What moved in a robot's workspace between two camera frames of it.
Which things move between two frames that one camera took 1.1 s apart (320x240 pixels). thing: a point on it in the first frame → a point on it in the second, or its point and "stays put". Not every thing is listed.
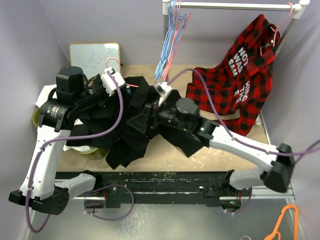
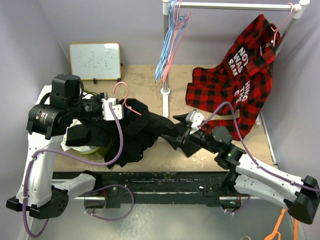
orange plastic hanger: x=296 y=226 stays put
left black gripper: x=98 y=81 → x=98 y=98
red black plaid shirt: x=242 y=83 stays put
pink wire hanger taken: x=131 y=85 → x=124 y=103
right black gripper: x=140 y=121 → x=175 y=142
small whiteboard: x=92 y=57 stays put
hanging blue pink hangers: x=177 y=22 stays put
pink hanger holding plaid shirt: x=276 y=30 stays put
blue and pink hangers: x=181 y=23 stays put
